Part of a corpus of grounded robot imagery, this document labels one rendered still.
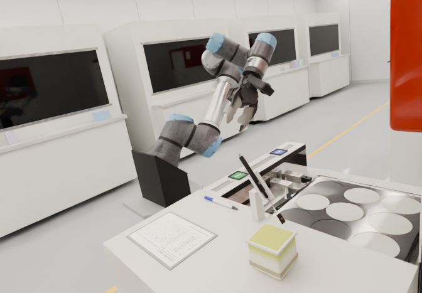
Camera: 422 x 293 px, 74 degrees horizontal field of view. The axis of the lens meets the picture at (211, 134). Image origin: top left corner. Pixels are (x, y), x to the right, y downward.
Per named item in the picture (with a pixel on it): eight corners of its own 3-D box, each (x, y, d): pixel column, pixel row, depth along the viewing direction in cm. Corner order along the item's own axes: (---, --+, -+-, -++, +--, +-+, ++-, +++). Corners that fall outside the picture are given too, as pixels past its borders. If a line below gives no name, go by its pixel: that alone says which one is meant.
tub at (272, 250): (299, 260, 58) (297, 231, 56) (281, 283, 53) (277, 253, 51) (268, 247, 63) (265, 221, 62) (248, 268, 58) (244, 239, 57)
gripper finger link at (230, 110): (219, 124, 94) (233, 104, 97) (230, 123, 89) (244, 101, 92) (213, 118, 92) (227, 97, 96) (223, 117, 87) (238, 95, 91)
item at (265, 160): (308, 172, 129) (305, 143, 126) (225, 234, 95) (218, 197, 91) (289, 169, 136) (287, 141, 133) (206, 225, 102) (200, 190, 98)
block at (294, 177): (304, 180, 110) (304, 173, 109) (299, 184, 107) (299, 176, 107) (286, 176, 115) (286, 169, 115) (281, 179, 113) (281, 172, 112)
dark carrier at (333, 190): (434, 202, 81) (434, 200, 81) (397, 274, 59) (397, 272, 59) (319, 178, 106) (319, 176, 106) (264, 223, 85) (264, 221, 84)
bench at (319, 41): (351, 86, 784) (349, 9, 732) (321, 100, 671) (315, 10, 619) (314, 88, 863) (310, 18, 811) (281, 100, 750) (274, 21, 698)
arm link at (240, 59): (233, 51, 115) (243, 38, 104) (257, 64, 117) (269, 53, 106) (226, 67, 113) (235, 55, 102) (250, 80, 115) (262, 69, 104)
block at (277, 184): (293, 189, 104) (292, 181, 104) (288, 192, 102) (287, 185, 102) (275, 184, 110) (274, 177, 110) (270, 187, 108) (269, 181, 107)
